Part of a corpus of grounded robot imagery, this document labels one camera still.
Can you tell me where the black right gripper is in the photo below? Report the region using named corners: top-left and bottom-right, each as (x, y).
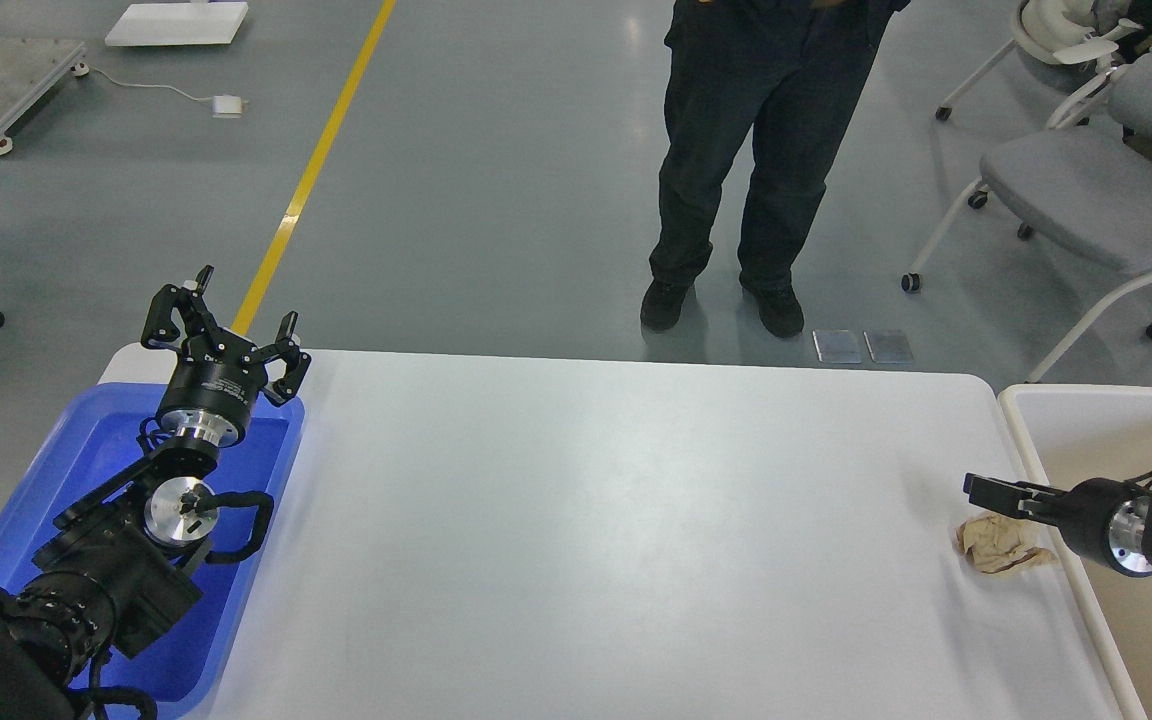
top-left (963, 473), bottom-right (1152, 578)

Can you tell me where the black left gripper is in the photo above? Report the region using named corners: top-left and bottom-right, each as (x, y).
top-left (141, 266), bottom-right (312, 448)

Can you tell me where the brown paper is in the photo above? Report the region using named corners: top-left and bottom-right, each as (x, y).
top-left (954, 511), bottom-right (1059, 577)

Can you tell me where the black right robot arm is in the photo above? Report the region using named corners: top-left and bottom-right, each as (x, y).
top-left (963, 470), bottom-right (1152, 578)

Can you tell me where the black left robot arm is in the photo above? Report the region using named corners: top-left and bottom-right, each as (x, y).
top-left (0, 266), bottom-right (311, 719)

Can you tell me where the white plastic bin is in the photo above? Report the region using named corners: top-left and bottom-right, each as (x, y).
top-left (998, 384), bottom-right (1152, 719)

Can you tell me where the right metal floor plate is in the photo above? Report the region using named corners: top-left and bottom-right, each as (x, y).
top-left (864, 329), bottom-right (914, 365)

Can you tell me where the metal floor plate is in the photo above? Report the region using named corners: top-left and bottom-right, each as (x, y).
top-left (812, 329), bottom-right (863, 365)
top-left (864, 329), bottom-right (914, 365)

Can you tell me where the left metal floor plate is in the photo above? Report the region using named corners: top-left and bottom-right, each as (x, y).
top-left (812, 329), bottom-right (863, 365)

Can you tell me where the grey chair near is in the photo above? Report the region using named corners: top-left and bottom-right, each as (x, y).
top-left (900, 123), bottom-right (1152, 382)

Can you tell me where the white flat board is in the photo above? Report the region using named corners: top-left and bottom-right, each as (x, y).
top-left (104, 1), bottom-right (250, 47)

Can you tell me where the metal cart platform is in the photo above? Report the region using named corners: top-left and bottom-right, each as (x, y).
top-left (0, 36), bottom-right (90, 156)

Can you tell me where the white round stool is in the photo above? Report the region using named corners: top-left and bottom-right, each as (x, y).
top-left (933, 1), bottom-right (1146, 123)

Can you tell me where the person in dark clothes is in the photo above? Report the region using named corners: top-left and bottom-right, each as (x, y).
top-left (639, 0), bottom-right (912, 339)

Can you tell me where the white power adapter with cable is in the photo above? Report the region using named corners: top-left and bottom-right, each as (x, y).
top-left (81, 61), bottom-right (248, 119)

